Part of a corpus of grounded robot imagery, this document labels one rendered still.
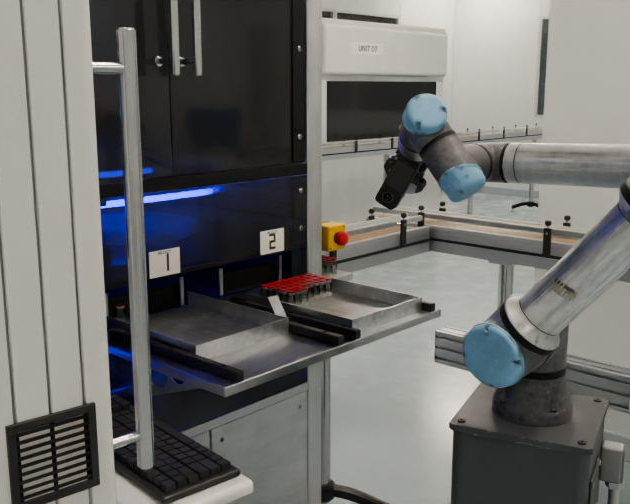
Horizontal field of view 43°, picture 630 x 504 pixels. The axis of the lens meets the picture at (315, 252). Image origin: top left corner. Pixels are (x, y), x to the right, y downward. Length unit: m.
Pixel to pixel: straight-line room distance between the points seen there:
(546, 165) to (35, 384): 0.92
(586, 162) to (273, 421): 1.14
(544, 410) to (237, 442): 0.87
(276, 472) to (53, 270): 1.35
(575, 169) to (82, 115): 0.84
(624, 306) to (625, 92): 0.79
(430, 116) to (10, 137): 0.74
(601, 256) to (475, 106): 9.73
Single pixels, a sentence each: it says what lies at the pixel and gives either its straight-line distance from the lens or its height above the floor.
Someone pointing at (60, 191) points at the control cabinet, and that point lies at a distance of 1.02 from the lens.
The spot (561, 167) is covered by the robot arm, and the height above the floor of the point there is 1.27.
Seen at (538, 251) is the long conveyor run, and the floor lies 0.90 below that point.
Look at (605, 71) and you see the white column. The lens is 3.16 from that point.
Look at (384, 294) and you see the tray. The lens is 1.99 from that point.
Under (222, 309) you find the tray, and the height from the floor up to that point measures 0.89.
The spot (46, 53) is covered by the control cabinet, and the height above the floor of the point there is 1.44.
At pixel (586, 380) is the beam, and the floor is 0.50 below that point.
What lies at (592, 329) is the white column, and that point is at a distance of 3.28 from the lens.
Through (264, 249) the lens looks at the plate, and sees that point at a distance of 2.03.
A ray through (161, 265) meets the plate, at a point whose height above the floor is 1.02.
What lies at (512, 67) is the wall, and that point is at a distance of 10.75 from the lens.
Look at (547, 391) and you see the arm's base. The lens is 1.56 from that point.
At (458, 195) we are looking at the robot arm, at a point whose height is 1.22.
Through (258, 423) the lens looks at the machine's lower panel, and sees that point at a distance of 2.15.
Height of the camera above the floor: 1.41
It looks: 12 degrees down
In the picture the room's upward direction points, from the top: straight up
